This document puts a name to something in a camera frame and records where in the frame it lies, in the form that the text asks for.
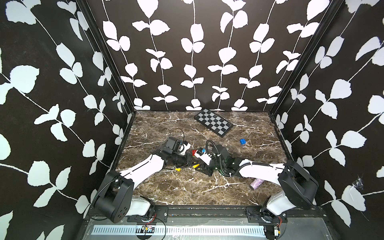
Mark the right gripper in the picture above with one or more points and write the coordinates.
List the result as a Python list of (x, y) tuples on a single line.
[(205, 168)]

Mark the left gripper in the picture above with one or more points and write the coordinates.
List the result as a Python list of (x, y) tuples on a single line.
[(187, 160)]

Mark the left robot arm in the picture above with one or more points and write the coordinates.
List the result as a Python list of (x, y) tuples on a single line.
[(114, 198)]

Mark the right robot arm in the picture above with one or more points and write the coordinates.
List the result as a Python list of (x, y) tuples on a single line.
[(298, 186)]

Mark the black white checkerboard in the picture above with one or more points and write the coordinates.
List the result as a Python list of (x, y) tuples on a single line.
[(213, 122)]

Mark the purple glitter microphone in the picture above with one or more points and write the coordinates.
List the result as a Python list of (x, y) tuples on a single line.
[(256, 184)]

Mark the black mounting rail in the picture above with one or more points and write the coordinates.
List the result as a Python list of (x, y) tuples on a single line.
[(251, 214)]

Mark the white slotted cable duct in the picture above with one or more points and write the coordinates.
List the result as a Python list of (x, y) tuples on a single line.
[(130, 230)]

